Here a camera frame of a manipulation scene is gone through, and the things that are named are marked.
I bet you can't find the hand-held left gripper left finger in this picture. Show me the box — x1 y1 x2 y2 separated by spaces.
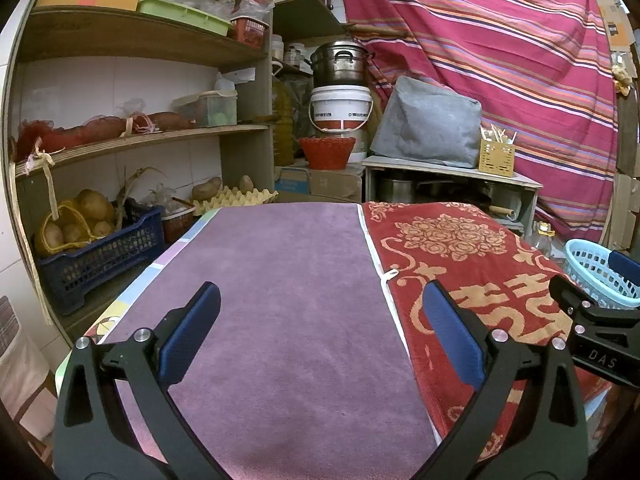
52 281 222 480

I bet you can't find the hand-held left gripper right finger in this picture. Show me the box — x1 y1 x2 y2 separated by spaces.
422 280 588 480

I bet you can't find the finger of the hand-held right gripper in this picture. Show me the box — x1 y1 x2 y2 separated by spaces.
548 275 640 341
608 249 640 286

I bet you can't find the light blue plastic basket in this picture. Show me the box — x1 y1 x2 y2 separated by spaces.
564 238 640 309

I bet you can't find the clear bottle with yellow label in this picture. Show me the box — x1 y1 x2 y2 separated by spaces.
530 220 558 261

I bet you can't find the red patterned towel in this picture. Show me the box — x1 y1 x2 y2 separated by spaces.
361 201 613 463

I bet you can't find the purple towel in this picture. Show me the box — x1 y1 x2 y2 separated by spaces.
97 201 443 480

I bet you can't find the blue plastic crate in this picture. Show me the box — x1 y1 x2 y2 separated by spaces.
35 205 166 316

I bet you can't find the yellow egg tray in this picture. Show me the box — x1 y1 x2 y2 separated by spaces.
192 186 279 217

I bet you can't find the large brown potato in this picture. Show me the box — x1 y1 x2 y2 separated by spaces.
191 176 223 201

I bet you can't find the steel pot in small shelf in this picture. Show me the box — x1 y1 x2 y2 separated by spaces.
375 175 416 203

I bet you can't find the bamboo utensil holder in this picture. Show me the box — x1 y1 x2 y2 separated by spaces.
477 125 518 178

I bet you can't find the yellow net bag of potatoes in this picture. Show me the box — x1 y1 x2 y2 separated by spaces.
34 189 117 258

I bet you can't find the small white shelf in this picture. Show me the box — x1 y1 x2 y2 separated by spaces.
361 155 545 233

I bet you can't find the white printed sack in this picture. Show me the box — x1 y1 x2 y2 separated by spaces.
0 295 58 461

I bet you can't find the cardboard box with blue print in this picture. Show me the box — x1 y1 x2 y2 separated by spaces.
274 160 366 203

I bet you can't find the red woven basket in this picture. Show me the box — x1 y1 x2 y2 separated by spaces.
298 136 357 171

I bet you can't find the clear plastic container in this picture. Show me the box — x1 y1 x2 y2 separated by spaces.
175 90 238 128

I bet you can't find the red mesh bag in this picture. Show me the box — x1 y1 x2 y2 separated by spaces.
15 112 196 163

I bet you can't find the yellow oil jug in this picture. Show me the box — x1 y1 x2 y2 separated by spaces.
272 75 298 168

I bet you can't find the white plastic bucket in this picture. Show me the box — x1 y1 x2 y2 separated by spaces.
307 85 375 136

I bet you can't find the red striped cloth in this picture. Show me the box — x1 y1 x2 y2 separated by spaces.
335 0 623 246

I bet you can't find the wooden shelf unit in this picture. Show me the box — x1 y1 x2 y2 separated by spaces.
10 0 351 346

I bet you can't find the steel cooking pot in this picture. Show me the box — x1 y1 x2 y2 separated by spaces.
306 40 376 87

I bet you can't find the small red basket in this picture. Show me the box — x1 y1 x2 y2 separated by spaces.
230 15 268 50

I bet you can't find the wooden stick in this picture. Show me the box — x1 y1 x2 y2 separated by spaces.
345 23 407 39

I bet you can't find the green plastic tray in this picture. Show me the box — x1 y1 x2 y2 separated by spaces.
137 0 233 37

